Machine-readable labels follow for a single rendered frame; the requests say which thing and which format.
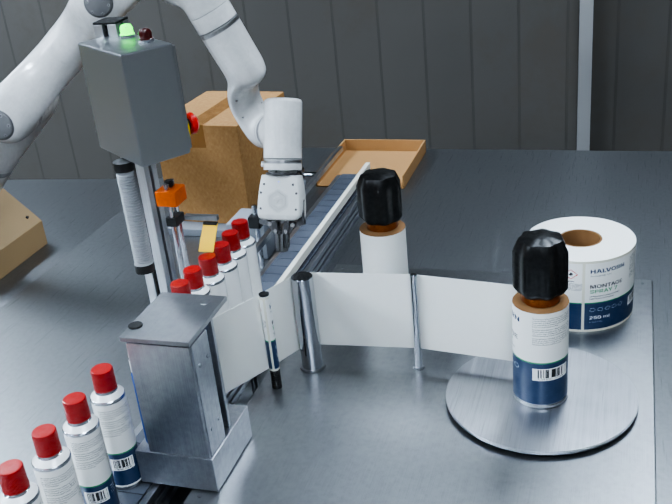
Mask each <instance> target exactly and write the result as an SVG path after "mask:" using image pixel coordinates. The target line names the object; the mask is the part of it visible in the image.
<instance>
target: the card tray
mask: <svg viewBox="0 0 672 504"><path fill-rule="evenodd" d="M339 146H343V152H342V153H341V154H340V155H339V156H338V158H337V159H336V160H335V161H334V162H333V164H332V165H331V166H330V167H329V168H328V170H327V171H326V172H325V173H324V174H323V176H322V177H321V178H320V179H319V180H318V182H317V183H316V187H328V186H329V185H330V183H331V182H332V181H333V179H334V178H335V177H336V176H337V175H341V174H358V172H359V171H360V170H361V168H362V167H363V166H364V164H365V163H366V162H370V169H377V168H387V169H392V170H395V171H396V173H397V175H398V176H399V178H400V183H401V189H404V188H405V187H406V185H407V183H408V182H409V180H410V178H411V176H412V175H413V173H414V171H415V170H416V168H417V166H418V165H419V163H420V161H421V160H422V158H423V156H424V155H425V153H426V140H384V139H344V140H343V142H342V143H341V144H340V145H339ZM339 146H338V147H339ZM338 147H337V148H338Z"/></svg>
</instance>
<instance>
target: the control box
mask: <svg viewBox="0 0 672 504"><path fill-rule="evenodd" d="M138 39H139V35H135V37H132V38H127V39H121V38H120V36H118V37H109V36H106V37H101V38H97V39H92V40H88V41H83V42H80V43H78V46H79V51H80V56H81V60H82V65H83V70H84V74H85V79H86V83H87V88H88V93H89V97H90V102H91V107H92V111H93V116H94V120H95V125H96V130H97V134H98V139H99V144H100V147H101V148H103V149H105V150H107V151H109V152H111V153H114V154H116V155H118V156H120V157H122V158H124V159H126V160H128V161H130V162H133V163H135V164H137V165H139V166H141V167H146V166H150V165H153V164H156V163H159V162H162V161H165V160H169V159H172V158H175V157H178V156H181V155H184V154H188V153H190V148H192V144H191V138H190V127H189V123H188V120H187V115H186V109H185V103H184V97H183V91H182V85H181V79H180V74H179V68H178V62H177V56H176V50H175V45H172V44H171V43H168V42H164V41H160V40H156V39H154V40H155V41H154V42H151V43H144V44H141V43H139V41H138Z"/></svg>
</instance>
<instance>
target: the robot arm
mask: <svg viewBox="0 0 672 504"><path fill-rule="evenodd" d="M140 1H142V0H69V1H68V3H67V6H66V8H65V9H64V11H63V13H62V14H61V16H60V17H59V19H58V20H57V21H56V23H55V24H54V25H53V26H52V28H51V29H50V30H49V31H48V33H47V34H46V35H45V37H44V38H43V39H42V40H41V42H40V43H39V44H38V45H37V46H36V47H35V48H34V50H33V51H32V52H31V53H30V54H29V55H28V56H27V57H26V58H25V59H24V60H23V61H22V62H21V63H20V64H19V65H18V66H17V67H16V68H15V69H14V70H13V71H12V72H11V73H10V74H9V75H8V76H7V77H6V78H5V79H4V80H3V81H2V82H1V83H0V191H1V190H2V188H3V186H4V185H5V183H6V181H7V180H8V178H9V176H10V175H11V173H12V171H13V170H14V168H15V167H16V165H17V163H18V162H19V160H20V159H21V157H22V156H23V154H24V153H25V152H26V150H27V149H28V148H29V146H30V145H31V144H32V143H33V141H34V140H35V139H36V137H37V136H38V135H39V133H40V132H41V131H42V129H43V128H44V127H45V125H46V124H47V122H48V121H49V119H50V118H51V117H52V115H53V113H54V112H55V110H56V107H57V105H58V101H59V94H60V93H61V92H62V91H63V89H64V88H65V87H66V86H67V85H68V84H69V82H70V81H71V80H72V79H73V78H74V77H75V76H76V75H77V73H78V72H79V71H80V70H81V69H82V68H83V65H82V60H81V56H80V51H79V46H78V43H80V42H83V41H88V40H92V39H96V37H95V33H94V28H93V22H96V21H98V20H100V19H103V18H105V17H124V16H125V15H126V14H127V13H128V12H129V11H130V10H131V9H132V8H133V7H134V6H135V5H136V4H137V3H139V2H140ZM161 1H163V2H165V3H168V4H170V5H173V6H177V7H180V8H181V9H182V10H183V11H184V12H185V13H186V15H187V17H188V18H189V20H190V21H191V23H192V25H193V26H194V28H195V29H196V31H197V33H198V34H199V36H200V37H201V39H202V41H203V42H204V44H205V45H206V47H207V49H208V50H209V52H210V53H211V55H212V57H213V58H214V60H215V61H216V63H217V64H218V66H219V67H220V69H221V71H222V72H223V74H224V75H225V77H226V79H227V82H228V89H227V98H228V104H229V107H230V110H231V112H232V114H233V116H234V118H235V119H236V121H237V123H238V124H239V126H240V128H241V129H242V131H243V132H244V134H245V135H246V136H247V138H248V139H249V140H250V141H251V142H252V143H253V144H254V145H255V146H257V147H259V148H263V149H264V161H262V162H261V167H264V170H268V172H266V175H262V176H261V181H260V187H259V195H258V217H259V218H260V219H259V223H260V224H263V225H266V226H269V228H270V229H271V230H272V231H273V233H274V234H275V248H276V252H287V251H288V248H289V247H290V233H291V232H292V231H293V230H294V229H295V228H296V227H298V226H302V225H305V224H306V220H305V216H306V195H305V187H304V181H303V176H302V175H300V173H297V170H302V101H301V100H300V99H297V98H288V97H274V98H268V99H265V100H264V101H263V99H262V97H261V94H260V91H259V85H258V83H260V82H261V81H262V79H263V78H264V76H265V73H266V66H265V63H264V60H263V58H262V56H261V54H260V53H259V51H258V49H257V47H256V46H255V44H254V42H253V41H252V39H251V37H250V35H249V34H248V32H247V30H246V28H245V27H244V25H243V23H242V21H241V20H240V18H239V16H238V15H237V13H236V11H235V9H234V8H233V6H232V4H231V3H230V1H229V0H161ZM281 220H284V225H283V231H282V226H281ZM294 220H297V221H295V222H293V221H294Z"/></svg>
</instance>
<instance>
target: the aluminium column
mask: <svg viewBox="0 0 672 504"><path fill-rule="evenodd" d="M125 23H129V21H128V17H105V18H103V19H100V20H98V21H96V22H93V28H94V33H95V37H96V39H97V38H101V37H106V36H109V37H118V36H120V29H119V28H120V26H121V25H122V24H125ZM135 168H136V169H135V170H134V171H135V172H136V173H135V174H136V177H137V182H138V187H139V192H140V195H141V196H140V197H141V202H142V207H143V212H144V217H145V222H146V225H147V226H146V227H147V230H148V231H147V232H148V235H149V236H148V237H149V240H150V241H149V242H150V247H151V252H152V256H153V259H154V262H155V267H156V270H155V271H154V272H152V273H150V274H147V275H145V279H146V284H147V288H148V293H149V298H150V303H152V302H153V301H154V300H155V299H156V298H157V297H158V295H159V294H160V293H161V292H169V293H171V288H170V284H171V282H172V281H174V280H176V279H177V274H176V268H175V263H174V258H173V253H172V247H171V242H170V237H169V232H168V227H167V224H166V216H165V211H164V207H158V206H157V203H156V198H155V191H157V190H158V189H159V188H160V184H159V179H158V174H157V169H156V164H153V165H150V166H146V167H141V166H139V165H137V164H135Z"/></svg>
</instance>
